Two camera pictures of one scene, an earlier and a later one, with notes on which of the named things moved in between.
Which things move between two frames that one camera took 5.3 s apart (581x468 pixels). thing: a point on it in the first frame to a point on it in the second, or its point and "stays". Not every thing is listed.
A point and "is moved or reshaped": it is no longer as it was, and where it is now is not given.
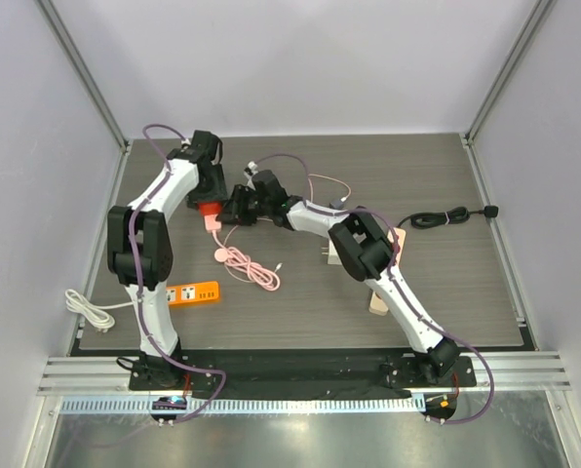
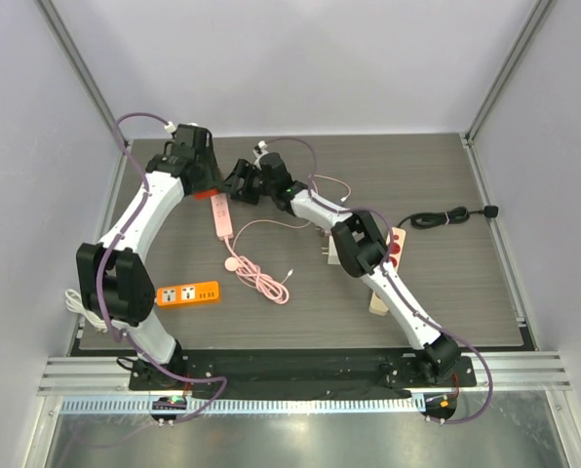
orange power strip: [192, 292] stays
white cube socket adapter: [333, 257] stays
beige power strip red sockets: [377, 305] stays
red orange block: [210, 208] is moved or reshaped
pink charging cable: [240, 266] is moved or reshaped
